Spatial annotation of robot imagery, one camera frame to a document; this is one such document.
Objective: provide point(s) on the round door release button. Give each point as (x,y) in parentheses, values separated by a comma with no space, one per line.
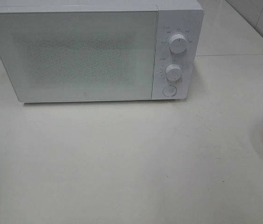
(169,91)

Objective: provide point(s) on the white timer knob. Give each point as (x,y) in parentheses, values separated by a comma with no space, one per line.
(173,72)

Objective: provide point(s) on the upper white power knob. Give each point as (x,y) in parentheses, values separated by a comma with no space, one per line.
(178,43)

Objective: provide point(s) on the white microwave oven body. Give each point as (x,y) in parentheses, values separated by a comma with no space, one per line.
(173,16)

